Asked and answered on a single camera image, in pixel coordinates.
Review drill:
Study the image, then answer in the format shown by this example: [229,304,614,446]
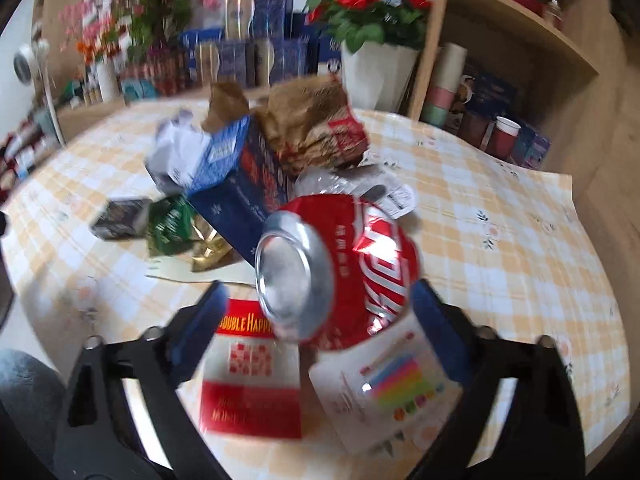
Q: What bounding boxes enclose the wooden sideboard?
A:
[55,85,271,136]

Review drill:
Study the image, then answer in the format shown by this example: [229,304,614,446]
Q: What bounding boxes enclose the row of small dropper bottles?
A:
[70,77,101,108]

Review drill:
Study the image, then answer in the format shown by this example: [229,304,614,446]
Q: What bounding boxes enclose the black tissue packet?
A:
[90,197,153,241]

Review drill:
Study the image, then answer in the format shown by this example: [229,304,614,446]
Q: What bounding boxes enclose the red paper cup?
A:
[485,116,521,158]

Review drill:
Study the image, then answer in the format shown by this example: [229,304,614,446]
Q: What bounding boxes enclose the dark blue carton box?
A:
[186,115,296,266]

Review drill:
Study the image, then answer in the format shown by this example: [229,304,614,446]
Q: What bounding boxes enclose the red white cigarette packet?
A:
[199,299,303,441]

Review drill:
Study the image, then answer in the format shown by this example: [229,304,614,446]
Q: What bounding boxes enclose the small light blue box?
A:
[510,122,551,168]

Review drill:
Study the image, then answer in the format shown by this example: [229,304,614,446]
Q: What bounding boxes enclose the yellow checked tablecloth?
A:
[0,97,633,480]

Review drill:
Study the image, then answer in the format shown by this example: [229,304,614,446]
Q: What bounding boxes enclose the white plastic wrapper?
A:
[145,110,216,196]

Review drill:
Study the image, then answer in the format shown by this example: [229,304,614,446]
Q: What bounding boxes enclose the striped gift box with teal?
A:
[125,52,188,96]

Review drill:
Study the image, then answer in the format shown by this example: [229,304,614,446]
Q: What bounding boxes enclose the person's grey fleece trousers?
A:
[0,350,68,471]

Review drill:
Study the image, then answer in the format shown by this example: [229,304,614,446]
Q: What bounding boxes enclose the green gold foil wrapper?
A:
[147,195,233,271]

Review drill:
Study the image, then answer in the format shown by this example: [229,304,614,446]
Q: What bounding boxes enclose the clear plastic wrapper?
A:
[295,162,418,218]

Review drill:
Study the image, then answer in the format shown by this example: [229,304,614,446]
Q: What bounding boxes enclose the white angular vase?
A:
[340,42,421,113]

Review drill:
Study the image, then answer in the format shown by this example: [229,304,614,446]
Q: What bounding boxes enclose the pink blossom arrangement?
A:
[60,0,221,66]

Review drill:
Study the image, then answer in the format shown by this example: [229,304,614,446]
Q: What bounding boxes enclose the torn brown paper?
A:
[202,82,251,133]

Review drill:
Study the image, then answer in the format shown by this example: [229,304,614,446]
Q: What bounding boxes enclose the gold blue gift box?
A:
[255,37,308,86]
[192,40,248,88]
[225,0,295,41]

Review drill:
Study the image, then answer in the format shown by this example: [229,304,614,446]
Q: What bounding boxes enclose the pile of red white packets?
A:
[0,120,56,191]

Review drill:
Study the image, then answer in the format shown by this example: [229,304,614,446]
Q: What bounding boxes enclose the white ribbed vase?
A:
[95,60,121,103]

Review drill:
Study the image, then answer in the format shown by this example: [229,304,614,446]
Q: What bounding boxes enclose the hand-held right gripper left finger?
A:
[52,281,231,480]

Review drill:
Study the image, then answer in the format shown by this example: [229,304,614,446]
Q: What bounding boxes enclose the white printed snack pouch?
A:
[307,310,463,453]

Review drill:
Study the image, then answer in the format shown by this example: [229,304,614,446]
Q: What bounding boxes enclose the wooden shelf unit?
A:
[407,0,640,176]

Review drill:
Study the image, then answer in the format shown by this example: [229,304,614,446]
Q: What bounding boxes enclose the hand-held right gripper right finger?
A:
[409,279,587,480]

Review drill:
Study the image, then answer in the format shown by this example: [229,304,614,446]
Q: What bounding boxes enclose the crushed red soda can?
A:
[254,195,423,353]

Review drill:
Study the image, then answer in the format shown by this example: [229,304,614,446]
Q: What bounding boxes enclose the brown paper bag red print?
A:
[260,76,371,171]

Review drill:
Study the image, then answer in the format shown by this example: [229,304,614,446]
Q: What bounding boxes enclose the dark blue picture box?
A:
[462,60,518,121]

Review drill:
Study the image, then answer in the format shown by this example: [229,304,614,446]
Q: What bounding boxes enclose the brown cup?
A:
[457,110,493,148]

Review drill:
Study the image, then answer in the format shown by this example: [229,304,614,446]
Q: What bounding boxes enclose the blue white carton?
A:
[315,35,346,78]

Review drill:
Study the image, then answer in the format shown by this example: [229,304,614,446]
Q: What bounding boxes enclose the stack of pastel cups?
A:
[422,42,468,128]

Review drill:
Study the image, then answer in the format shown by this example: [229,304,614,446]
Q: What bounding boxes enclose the white standing fan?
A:
[12,40,66,146]

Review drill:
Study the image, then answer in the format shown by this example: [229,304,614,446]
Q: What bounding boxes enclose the orange flowers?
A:
[75,40,108,63]

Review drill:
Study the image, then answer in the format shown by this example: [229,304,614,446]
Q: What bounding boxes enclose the blue flat box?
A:
[180,27,226,46]

